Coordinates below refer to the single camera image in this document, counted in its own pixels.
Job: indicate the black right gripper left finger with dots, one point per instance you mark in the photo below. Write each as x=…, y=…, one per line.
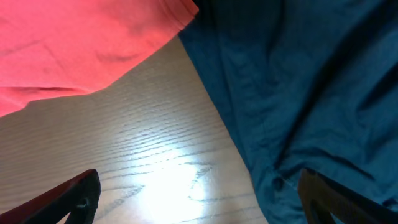
x=77, y=199

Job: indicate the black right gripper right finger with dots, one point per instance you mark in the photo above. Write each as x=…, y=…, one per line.
x=323, y=199

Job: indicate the navy blue garment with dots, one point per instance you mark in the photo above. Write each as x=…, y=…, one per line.
x=303, y=84

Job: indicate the orange t-shirt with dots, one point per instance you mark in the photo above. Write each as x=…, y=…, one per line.
x=56, y=48

